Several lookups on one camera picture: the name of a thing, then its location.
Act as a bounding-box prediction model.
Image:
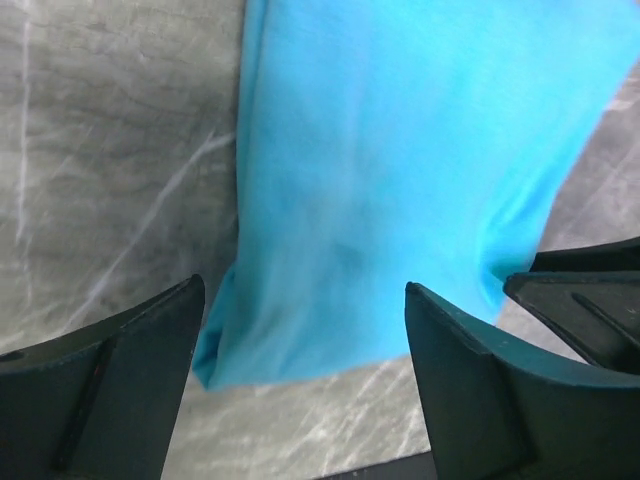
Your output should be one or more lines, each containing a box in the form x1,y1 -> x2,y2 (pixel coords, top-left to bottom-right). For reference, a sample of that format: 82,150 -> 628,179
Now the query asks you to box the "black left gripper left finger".
1,275 -> 205,479

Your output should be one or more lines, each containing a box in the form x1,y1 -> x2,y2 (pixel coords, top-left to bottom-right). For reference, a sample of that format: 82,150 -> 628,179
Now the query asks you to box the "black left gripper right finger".
405,283 -> 639,479

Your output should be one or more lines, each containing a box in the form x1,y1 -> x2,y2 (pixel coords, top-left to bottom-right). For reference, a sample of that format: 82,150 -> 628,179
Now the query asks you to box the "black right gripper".
503,238 -> 639,373

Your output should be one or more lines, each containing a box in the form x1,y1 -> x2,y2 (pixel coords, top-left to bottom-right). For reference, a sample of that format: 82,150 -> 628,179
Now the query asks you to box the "turquoise t shirt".
193,1 -> 639,391

